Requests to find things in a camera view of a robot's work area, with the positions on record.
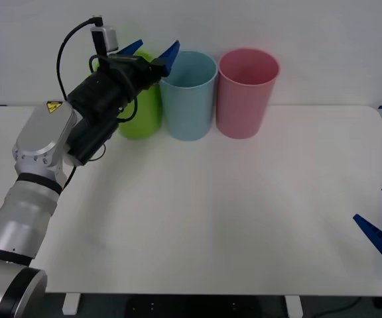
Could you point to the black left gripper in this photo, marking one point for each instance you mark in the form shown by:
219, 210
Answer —
131, 71

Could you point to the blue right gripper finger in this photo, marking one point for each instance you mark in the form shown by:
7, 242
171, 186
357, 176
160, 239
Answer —
381, 238

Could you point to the silver and black left arm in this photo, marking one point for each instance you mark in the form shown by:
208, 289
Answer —
45, 132

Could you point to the green plastic bin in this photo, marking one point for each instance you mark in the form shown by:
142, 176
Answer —
144, 112

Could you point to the pale blue plastic bin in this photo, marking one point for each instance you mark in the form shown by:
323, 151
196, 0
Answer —
191, 109

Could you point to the pink plastic bin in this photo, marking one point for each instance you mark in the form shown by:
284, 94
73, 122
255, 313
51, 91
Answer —
240, 109

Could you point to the white table leg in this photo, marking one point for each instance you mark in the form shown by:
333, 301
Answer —
293, 305
70, 304

